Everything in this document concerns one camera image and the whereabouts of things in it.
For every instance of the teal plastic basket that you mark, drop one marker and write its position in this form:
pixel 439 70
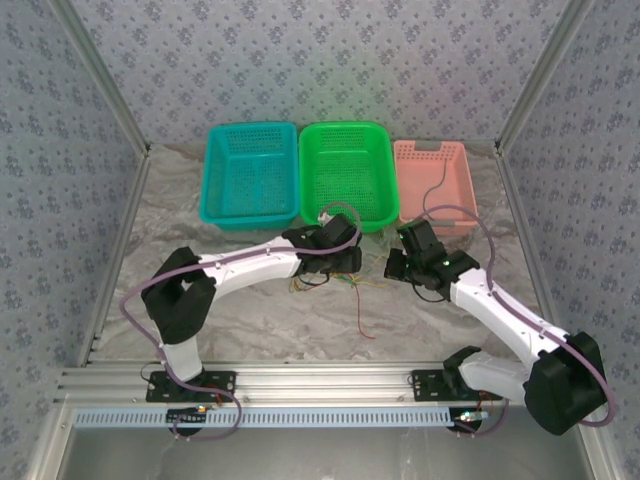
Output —
pixel 250 170

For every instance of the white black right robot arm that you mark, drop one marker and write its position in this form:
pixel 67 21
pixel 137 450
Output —
pixel 495 320

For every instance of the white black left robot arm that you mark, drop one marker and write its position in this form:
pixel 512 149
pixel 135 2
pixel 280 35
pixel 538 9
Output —
pixel 250 265

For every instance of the green plastic basket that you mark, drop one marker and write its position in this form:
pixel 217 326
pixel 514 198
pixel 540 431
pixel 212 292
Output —
pixel 345 165

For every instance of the pink plastic basket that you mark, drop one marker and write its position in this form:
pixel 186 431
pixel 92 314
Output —
pixel 415 175

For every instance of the small black controller board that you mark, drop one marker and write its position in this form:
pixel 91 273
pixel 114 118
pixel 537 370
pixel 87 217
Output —
pixel 187 419
pixel 465 425

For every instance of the grey metal panel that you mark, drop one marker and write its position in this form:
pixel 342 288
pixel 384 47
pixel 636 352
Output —
pixel 325 455

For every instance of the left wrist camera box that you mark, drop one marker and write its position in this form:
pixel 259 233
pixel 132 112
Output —
pixel 324 218

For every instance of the aluminium frame side rail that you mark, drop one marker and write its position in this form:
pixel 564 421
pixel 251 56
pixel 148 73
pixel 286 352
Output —
pixel 117 250
pixel 530 250

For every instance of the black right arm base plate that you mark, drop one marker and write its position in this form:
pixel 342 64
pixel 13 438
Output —
pixel 425 387

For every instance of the aluminium mounting rail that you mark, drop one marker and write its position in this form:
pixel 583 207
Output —
pixel 325 382

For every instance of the aluminium frame post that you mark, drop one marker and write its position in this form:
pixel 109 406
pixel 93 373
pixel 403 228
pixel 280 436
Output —
pixel 540 75
pixel 46 445
pixel 600 460
pixel 104 75

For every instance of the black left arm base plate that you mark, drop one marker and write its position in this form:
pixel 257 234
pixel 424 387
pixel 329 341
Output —
pixel 160 392

